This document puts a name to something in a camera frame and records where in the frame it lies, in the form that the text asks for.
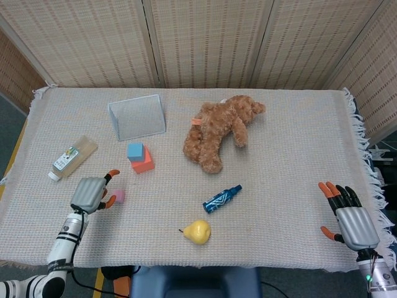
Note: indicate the orange object under table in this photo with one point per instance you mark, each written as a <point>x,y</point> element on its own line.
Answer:
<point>121,287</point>

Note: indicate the light blue mesh holder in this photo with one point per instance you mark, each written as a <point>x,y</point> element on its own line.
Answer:
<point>138,119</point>

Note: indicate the small pink wooden block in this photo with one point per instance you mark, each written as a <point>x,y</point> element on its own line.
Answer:
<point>119,196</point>

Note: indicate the clear plastic drink bottle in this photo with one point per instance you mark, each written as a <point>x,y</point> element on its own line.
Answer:
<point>73,156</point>

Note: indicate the woven folding screen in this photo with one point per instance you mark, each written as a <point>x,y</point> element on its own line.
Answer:
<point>201,40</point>

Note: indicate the brown teddy bear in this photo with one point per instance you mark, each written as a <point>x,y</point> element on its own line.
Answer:
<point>214,133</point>

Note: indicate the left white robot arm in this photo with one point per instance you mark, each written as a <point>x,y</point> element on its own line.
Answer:
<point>63,245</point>

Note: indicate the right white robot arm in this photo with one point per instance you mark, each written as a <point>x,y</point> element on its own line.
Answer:
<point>380,276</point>

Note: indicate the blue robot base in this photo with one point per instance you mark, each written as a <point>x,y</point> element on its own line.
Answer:
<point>195,282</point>

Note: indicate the beige woven tablecloth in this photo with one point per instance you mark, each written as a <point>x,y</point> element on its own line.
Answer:
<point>279,186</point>

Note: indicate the medium blue wooden block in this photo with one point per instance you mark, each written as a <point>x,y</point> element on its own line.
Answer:
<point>135,152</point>

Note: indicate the blue spray bottle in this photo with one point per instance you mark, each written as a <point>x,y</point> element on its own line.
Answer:
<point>221,200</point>

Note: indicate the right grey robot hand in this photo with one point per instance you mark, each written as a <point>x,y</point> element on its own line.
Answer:
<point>356,226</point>

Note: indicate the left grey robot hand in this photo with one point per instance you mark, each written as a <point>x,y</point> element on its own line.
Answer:
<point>88,194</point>

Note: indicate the yellow pear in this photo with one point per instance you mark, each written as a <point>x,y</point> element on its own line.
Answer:
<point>198,232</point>

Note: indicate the large orange wooden block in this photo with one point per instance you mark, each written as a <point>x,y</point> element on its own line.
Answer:
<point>145,164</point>

